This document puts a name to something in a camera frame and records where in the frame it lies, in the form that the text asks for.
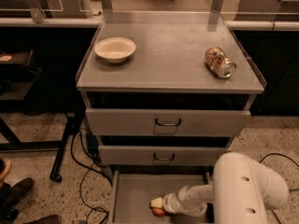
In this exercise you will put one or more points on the bottom grey open drawer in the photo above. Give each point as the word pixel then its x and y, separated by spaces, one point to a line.
pixel 132 194

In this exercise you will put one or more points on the middle grey drawer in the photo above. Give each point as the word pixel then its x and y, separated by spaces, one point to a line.
pixel 173 156

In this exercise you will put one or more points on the orange soda can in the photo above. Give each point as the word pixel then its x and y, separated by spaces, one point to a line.
pixel 218 63

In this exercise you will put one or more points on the white paper bowl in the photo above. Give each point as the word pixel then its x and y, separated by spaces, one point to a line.
pixel 115 49

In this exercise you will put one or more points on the top grey drawer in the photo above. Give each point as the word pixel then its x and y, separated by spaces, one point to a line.
pixel 148 122

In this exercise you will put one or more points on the white horizontal rail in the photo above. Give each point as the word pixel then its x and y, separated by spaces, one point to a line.
pixel 66 23

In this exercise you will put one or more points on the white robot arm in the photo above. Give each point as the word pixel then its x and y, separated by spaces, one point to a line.
pixel 242 190

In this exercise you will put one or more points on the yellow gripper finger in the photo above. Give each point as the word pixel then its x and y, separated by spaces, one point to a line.
pixel 157 203

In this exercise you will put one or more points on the grey drawer cabinet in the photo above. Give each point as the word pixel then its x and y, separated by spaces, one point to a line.
pixel 167 71

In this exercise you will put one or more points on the red apple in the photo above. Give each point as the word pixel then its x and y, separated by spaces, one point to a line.
pixel 158 212

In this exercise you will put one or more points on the dark shoe lower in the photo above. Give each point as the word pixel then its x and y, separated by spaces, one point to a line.
pixel 52 219

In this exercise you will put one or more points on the black table frame left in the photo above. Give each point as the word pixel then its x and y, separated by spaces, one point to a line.
pixel 14 144

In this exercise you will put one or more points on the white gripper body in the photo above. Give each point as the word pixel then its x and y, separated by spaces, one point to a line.
pixel 169 202

